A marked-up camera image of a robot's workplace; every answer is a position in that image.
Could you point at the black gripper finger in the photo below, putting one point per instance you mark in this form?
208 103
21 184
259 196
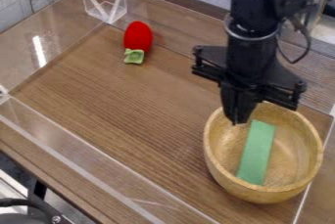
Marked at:
246 102
229 102

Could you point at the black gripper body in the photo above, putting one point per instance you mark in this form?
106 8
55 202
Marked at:
280 86

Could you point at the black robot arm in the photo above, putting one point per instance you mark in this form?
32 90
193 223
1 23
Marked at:
244 67

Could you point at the green flat stick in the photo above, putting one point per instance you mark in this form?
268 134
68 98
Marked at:
256 152

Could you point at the brown wooden bowl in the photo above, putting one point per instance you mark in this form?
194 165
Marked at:
295 160

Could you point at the red plush strawberry toy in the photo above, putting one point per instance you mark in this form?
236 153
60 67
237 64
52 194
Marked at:
137 42

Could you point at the clear acrylic corner bracket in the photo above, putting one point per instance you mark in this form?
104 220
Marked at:
106 11

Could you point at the clear acrylic tray wall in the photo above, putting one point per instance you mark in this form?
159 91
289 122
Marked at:
98 183

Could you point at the black table leg frame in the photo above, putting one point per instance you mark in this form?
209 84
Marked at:
24 207

